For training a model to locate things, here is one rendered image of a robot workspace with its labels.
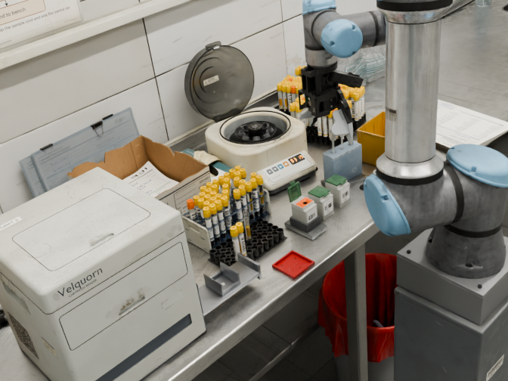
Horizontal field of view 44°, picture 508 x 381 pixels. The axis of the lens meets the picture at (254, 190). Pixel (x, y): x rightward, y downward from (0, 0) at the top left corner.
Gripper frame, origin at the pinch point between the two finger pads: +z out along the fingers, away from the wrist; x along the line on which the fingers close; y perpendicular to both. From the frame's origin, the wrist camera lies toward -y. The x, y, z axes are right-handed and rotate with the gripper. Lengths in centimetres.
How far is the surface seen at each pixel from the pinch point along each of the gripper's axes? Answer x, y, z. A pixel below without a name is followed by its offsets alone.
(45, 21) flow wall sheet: -43, 50, -35
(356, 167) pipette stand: 2.0, -5.9, 11.3
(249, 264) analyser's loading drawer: 15.8, 38.9, 10.1
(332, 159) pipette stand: 1.9, 2.0, 5.4
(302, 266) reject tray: 19.6, 27.7, 15.0
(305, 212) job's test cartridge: 11.4, 19.5, 8.5
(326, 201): 9.6, 11.2, 10.2
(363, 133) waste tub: -2.5, -13.3, 5.7
